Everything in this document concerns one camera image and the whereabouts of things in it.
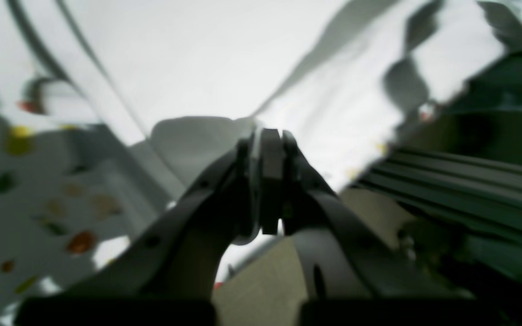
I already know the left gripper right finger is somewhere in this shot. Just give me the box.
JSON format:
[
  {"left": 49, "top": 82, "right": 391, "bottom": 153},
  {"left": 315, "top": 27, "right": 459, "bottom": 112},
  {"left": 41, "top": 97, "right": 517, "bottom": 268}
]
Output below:
[{"left": 261, "top": 129, "right": 474, "bottom": 326}]

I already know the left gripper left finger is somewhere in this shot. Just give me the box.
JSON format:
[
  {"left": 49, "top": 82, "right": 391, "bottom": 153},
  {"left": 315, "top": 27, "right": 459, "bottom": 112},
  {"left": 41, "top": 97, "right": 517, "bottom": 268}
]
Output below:
[{"left": 14, "top": 138, "right": 255, "bottom": 326}]

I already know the white T-shirt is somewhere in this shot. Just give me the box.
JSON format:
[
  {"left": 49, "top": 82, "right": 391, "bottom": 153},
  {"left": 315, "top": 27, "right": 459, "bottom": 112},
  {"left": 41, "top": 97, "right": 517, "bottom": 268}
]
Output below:
[{"left": 7, "top": 0, "right": 522, "bottom": 245}]

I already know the terrazzo patterned table cloth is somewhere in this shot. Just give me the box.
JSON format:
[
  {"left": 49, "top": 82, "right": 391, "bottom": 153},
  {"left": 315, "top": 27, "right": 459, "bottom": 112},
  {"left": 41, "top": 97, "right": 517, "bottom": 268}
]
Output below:
[{"left": 0, "top": 32, "right": 175, "bottom": 326}]

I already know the aluminium rail at back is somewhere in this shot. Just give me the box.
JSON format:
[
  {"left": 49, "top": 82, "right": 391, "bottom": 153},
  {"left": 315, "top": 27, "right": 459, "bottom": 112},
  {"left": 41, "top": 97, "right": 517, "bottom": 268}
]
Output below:
[{"left": 352, "top": 148, "right": 522, "bottom": 245}]

